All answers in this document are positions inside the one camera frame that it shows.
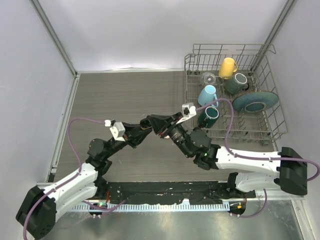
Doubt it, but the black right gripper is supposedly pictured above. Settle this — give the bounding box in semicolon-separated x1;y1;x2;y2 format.
147;111;193;158

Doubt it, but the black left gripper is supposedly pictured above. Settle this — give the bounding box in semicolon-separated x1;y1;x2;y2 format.
104;121;152;159

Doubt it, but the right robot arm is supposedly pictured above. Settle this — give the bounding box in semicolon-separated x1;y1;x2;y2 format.
146;112;308;198

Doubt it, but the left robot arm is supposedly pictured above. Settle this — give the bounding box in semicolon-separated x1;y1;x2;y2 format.
15;119;152;240

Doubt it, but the dark teal mug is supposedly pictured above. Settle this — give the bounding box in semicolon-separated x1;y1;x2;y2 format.
197;106;220;129

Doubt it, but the light blue mug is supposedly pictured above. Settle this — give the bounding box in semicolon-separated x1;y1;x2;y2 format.
197;85;218;107

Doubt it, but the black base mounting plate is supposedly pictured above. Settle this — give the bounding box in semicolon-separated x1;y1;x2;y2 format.
90;181;256;205

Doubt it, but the clear glass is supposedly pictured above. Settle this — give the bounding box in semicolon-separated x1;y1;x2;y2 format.
200;72;217;86

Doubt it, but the dark grey-green mug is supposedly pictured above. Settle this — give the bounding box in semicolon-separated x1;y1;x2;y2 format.
224;73;248;95

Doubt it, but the yellow mug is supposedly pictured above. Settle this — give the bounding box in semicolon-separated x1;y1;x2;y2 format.
218;57;239;80

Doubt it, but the blue ceramic plate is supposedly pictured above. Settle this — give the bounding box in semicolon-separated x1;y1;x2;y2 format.
232;91;279;113

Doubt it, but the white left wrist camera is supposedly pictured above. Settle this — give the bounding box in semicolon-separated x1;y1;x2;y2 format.
104;119;126;142

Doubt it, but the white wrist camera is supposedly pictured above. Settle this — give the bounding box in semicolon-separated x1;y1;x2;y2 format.
104;119;126;142
177;102;197;124

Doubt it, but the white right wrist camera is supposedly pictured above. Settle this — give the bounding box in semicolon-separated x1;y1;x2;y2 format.
177;102;197;124

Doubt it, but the white slotted cable duct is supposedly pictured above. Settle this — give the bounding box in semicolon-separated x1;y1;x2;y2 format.
69;201;230;213

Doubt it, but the metal wire dish rack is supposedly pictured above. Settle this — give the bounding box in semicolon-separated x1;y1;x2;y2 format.
184;43;287;147

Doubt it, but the aluminium frame rail left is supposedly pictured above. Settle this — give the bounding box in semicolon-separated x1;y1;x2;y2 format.
45;73;81;183

